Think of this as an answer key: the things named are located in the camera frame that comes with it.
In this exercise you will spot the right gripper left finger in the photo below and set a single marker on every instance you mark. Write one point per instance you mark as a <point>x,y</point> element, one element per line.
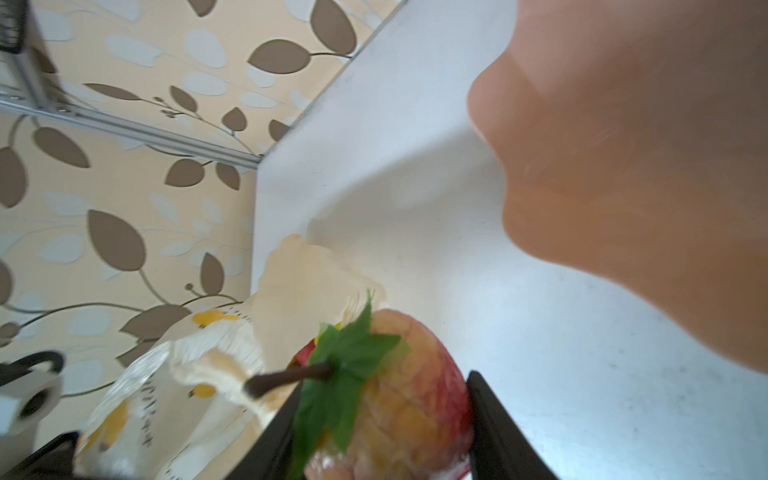
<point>270,457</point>

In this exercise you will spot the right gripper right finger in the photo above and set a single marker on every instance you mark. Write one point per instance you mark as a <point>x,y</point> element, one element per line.
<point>500,450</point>

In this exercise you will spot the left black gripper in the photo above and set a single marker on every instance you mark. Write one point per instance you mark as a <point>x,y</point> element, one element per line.
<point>53,461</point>

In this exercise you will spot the banana print plastic bag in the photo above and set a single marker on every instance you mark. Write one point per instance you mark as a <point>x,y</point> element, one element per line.
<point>179,411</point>

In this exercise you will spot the red strawberry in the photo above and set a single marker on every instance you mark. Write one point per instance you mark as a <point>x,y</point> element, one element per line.
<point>380,398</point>

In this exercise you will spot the pink wavy fruit plate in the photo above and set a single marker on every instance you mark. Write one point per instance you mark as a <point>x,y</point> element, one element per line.
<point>633,140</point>

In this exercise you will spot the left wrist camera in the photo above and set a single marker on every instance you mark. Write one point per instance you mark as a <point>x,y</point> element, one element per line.
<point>30,388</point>

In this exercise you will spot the black wire basket centre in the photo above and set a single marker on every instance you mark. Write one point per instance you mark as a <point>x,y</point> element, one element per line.
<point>13,27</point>

